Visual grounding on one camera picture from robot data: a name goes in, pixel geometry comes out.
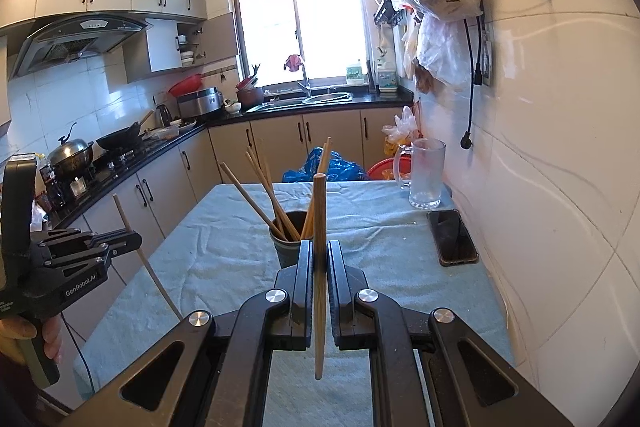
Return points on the metal kettle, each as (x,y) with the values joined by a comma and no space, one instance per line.
(163,116)

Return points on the kitchen window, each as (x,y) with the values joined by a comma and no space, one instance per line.
(320,22)

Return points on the blue plastic bag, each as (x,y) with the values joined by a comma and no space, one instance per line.
(340,169)

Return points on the metal faucet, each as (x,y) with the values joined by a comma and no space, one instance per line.
(305,79)

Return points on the wooden chopstick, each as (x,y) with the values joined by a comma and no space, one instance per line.
(245,194)
(270,192)
(308,222)
(150,267)
(320,217)
(280,213)
(327,152)

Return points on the bag of brown contents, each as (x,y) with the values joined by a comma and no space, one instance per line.
(424,79)

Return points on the clear plastic bag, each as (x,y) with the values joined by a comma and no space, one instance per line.
(445,52)

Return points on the person's left forearm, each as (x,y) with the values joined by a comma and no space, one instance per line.
(12,377)

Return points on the red colander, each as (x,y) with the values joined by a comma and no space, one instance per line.
(186,84)

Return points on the black smartphone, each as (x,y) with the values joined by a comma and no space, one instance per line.
(452,239)

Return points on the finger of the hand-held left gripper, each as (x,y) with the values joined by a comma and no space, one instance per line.
(120,246)
(85,235)

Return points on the red kitchen utensils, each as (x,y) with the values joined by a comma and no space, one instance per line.
(247,79)

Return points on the dark red pot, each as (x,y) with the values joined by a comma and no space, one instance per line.
(250,98)

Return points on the small white bowl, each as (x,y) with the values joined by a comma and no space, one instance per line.
(232,107)

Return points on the white plastic bag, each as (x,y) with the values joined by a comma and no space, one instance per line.
(410,39)

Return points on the pink cloth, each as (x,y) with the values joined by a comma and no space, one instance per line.
(292,63)

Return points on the dark chopstick cup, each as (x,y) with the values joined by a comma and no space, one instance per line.
(287,252)

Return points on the wall power strip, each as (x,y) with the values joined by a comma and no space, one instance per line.
(484,57)

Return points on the steel sink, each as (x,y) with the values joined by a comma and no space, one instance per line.
(300,102)

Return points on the food container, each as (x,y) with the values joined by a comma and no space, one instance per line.
(164,133)

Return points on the beige lower cabinets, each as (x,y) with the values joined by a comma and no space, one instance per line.
(280,142)

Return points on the black wall shelf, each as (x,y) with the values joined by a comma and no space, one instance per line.
(385,12)

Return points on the gas stove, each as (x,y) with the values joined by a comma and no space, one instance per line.
(120,159)

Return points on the steel pot with lid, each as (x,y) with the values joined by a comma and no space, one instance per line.
(70,154)

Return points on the range hood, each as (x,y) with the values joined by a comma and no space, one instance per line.
(75,42)

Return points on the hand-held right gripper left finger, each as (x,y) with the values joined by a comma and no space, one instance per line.
(306,277)

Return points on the silver rice cooker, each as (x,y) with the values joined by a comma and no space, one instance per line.
(200,104)

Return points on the light blue table cloth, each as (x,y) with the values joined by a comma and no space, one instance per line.
(210,252)

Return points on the person's left hand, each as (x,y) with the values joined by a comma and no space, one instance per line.
(52,337)

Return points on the black countertop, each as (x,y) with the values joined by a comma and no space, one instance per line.
(300,113)

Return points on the clear glass mug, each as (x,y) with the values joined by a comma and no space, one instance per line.
(425,177)

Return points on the stacked bowls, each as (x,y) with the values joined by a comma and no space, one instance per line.
(186,52)

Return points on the green box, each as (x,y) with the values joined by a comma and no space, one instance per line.
(355,74)

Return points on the black wok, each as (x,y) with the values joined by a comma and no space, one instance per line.
(120,139)

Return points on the red plastic basket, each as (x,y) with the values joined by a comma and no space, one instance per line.
(382,169)

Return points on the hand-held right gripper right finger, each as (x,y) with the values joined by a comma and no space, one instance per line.
(334,277)

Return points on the open wall cabinet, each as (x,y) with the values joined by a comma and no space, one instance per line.
(220,37)

